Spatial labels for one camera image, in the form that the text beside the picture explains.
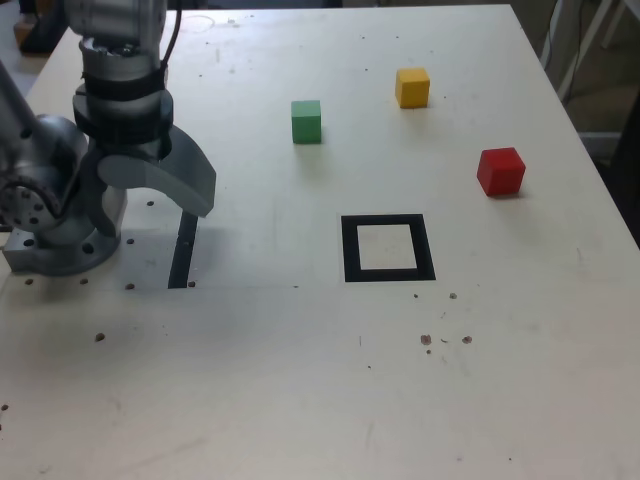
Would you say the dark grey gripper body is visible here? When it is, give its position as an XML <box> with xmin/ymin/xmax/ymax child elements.
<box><xmin>91</xmin><ymin>140</ymin><xmax>169</xmax><ymax>162</ymax></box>

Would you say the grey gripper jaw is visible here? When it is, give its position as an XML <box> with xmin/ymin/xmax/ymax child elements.
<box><xmin>97</xmin><ymin>124</ymin><xmax>218</xmax><ymax>220</ymax></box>
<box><xmin>81</xmin><ymin>143</ymin><xmax>121</xmax><ymax>240</ymax></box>

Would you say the green cube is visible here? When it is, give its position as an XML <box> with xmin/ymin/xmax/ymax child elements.
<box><xmin>290</xmin><ymin>99</ymin><xmax>323</xmax><ymax>145</ymax></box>

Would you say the yellow cube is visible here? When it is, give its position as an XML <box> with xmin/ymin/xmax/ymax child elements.
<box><xmin>395</xmin><ymin>67</ymin><xmax>432</xmax><ymax>109</ymax></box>

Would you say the red cube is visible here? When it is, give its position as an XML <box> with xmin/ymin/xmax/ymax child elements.
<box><xmin>476</xmin><ymin>146</ymin><xmax>527</xmax><ymax>197</ymax></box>

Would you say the black tape square outline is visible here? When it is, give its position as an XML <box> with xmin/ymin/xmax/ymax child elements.
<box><xmin>340</xmin><ymin>213</ymin><xmax>437</xmax><ymax>284</ymax></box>

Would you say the black tape strip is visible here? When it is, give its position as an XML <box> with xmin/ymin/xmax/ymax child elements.
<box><xmin>167</xmin><ymin>209</ymin><xmax>199</xmax><ymax>290</ymax></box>

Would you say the dark background object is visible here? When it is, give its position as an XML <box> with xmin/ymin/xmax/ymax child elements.
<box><xmin>18</xmin><ymin>0</ymin><xmax>69</xmax><ymax>55</ymax></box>

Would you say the white metal frame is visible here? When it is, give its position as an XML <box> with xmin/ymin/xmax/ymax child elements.
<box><xmin>554</xmin><ymin>0</ymin><xmax>640</xmax><ymax>101</ymax></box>

